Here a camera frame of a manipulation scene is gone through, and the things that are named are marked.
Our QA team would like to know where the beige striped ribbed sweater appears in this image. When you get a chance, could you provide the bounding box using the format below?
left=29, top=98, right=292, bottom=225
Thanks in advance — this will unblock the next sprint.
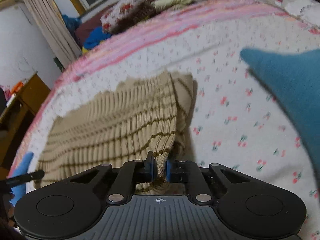
left=34, top=71, right=194, bottom=194

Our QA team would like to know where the blue and yellow clothing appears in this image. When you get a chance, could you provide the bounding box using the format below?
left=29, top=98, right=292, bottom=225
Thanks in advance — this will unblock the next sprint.
left=82, top=26, right=112, bottom=54

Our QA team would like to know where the blue knit folded garment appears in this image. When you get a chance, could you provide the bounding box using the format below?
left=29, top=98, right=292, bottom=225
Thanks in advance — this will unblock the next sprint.
left=11, top=152, right=34, bottom=206

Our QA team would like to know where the wooden desk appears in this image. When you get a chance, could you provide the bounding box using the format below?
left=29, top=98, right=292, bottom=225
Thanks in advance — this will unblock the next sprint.
left=1, top=73, right=50, bottom=178

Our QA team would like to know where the cherry print bed sheet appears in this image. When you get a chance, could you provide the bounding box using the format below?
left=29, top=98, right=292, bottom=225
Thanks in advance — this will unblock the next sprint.
left=10, top=12, right=320, bottom=240

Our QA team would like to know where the orange object on desk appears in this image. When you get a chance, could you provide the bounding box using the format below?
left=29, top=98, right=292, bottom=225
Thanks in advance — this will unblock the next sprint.
left=10, top=81, right=24, bottom=94

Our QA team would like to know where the teal fleece folded garment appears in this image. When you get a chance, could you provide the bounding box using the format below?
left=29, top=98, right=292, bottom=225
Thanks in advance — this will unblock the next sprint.
left=240, top=47, right=320, bottom=178

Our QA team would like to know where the blue plastic bag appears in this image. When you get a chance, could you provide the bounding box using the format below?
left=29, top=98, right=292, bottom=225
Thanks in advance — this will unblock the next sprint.
left=62, top=14, right=82, bottom=36

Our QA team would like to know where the maroon bench cushion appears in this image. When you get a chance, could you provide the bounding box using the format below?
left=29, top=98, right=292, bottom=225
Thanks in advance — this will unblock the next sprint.
left=75, top=0, right=161, bottom=48

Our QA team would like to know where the red floral pillow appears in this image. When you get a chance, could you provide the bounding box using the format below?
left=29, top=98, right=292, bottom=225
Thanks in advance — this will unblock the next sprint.
left=100, top=0, right=156, bottom=34

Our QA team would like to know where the beige left curtain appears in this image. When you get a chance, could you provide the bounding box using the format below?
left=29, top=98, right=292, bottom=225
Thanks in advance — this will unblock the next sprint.
left=23, top=0, right=81, bottom=69

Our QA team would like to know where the pale green pillow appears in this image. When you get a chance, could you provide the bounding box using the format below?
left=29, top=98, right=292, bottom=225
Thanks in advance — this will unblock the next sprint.
left=152, top=0, right=193, bottom=12

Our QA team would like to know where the pink striped blanket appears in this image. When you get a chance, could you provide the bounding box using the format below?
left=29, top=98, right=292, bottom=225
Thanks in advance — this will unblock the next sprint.
left=7, top=0, right=311, bottom=176

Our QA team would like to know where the white floral pillowcase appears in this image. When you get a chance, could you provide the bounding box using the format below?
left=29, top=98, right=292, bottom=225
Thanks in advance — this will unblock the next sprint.
left=255, top=0, right=320, bottom=29

